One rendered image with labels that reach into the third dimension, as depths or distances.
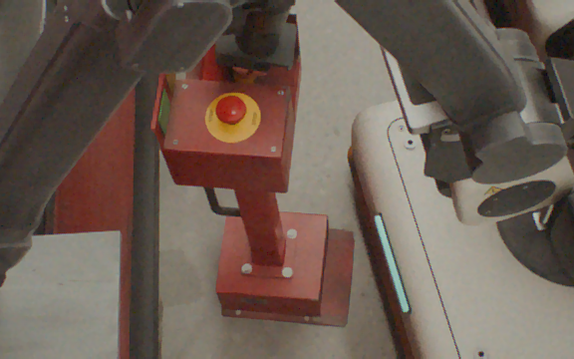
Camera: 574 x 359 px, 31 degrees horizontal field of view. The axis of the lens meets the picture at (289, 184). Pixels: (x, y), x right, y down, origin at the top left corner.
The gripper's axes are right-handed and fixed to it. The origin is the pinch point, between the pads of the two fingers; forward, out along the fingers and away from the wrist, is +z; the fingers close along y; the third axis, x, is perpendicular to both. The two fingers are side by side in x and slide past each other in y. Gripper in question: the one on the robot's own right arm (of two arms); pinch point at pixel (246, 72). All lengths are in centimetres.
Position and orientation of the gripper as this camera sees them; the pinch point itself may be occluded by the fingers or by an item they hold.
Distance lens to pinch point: 145.3
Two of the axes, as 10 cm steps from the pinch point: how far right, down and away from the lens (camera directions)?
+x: -1.0, 9.1, -4.1
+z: -1.9, 3.8, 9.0
